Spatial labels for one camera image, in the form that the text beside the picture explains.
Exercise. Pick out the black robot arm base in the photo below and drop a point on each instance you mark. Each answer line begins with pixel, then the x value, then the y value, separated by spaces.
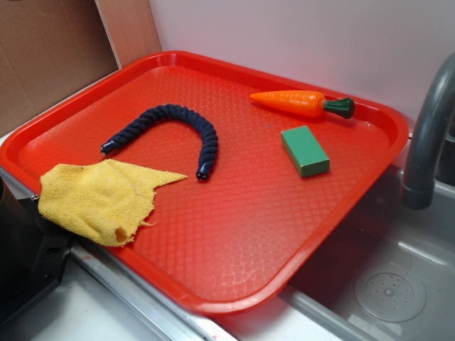
pixel 34 252

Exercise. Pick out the green rectangular block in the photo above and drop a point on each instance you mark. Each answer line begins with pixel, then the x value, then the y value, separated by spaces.
pixel 305 151

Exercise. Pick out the orange toy carrot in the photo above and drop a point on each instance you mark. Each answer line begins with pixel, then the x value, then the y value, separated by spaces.
pixel 306 103

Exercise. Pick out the yellow cloth rag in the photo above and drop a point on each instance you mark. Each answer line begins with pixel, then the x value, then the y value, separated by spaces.
pixel 106 202

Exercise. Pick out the grey plastic sink basin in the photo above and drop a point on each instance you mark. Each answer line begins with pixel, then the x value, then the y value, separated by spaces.
pixel 386 272

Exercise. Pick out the grey sink faucet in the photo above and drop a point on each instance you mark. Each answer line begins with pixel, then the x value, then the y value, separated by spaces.
pixel 431 152

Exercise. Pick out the brown cardboard panel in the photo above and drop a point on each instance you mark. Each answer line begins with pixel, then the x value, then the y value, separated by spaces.
pixel 51 50

